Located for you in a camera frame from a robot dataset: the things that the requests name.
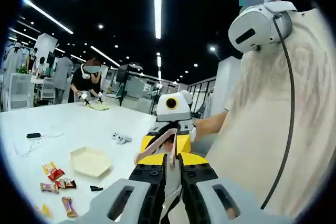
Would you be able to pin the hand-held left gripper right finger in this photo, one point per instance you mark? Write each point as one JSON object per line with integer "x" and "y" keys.
{"x": 236, "y": 203}

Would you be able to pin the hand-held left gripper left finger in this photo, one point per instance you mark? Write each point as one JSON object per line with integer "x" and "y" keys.
{"x": 115, "y": 200}

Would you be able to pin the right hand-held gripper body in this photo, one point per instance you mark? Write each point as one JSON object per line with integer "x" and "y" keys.
{"x": 181, "y": 108}

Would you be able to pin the pink food tongs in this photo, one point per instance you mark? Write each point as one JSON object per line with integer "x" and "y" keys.
{"x": 152, "y": 147}

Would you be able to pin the shiny foil food packet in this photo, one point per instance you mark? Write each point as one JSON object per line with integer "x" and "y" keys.
{"x": 95, "y": 188}

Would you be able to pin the brown purple-label food bar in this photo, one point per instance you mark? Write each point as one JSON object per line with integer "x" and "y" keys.
{"x": 69, "y": 206}
{"x": 49, "y": 187}

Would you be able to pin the cream hexagonal food container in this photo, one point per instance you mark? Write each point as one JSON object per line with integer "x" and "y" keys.
{"x": 89, "y": 161}

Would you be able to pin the yellow pastry food packet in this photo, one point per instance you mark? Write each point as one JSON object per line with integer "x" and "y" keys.
{"x": 48, "y": 168}
{"x": 45, "y": 210}

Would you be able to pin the white game controller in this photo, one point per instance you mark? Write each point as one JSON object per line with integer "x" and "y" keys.
{"x": 121, "y": 138}

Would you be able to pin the yellow cloth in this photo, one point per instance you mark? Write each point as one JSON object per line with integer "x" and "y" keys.
{"x": 99, "y": 107}

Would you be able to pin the person wearing headset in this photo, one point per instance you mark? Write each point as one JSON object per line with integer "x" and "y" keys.
{"x": 262, "y": 142}

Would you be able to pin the black screen on tripod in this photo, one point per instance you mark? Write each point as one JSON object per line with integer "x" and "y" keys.
{"x": 122, "y": 73}

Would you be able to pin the black marker pen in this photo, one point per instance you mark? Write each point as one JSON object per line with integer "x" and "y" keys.
{"x": 33, "y": 135}

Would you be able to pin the long ceiling light strip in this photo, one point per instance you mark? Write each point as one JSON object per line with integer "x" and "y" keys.
{"x": 158, "y": 3}
{"x": 48, "y": 15}

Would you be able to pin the white mesh cabinet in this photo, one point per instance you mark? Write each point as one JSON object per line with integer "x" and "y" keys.
{"x": 17, "y": 91}

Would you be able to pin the potted plant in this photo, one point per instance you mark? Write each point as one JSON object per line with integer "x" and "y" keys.
{"x": 22, "y": 69}

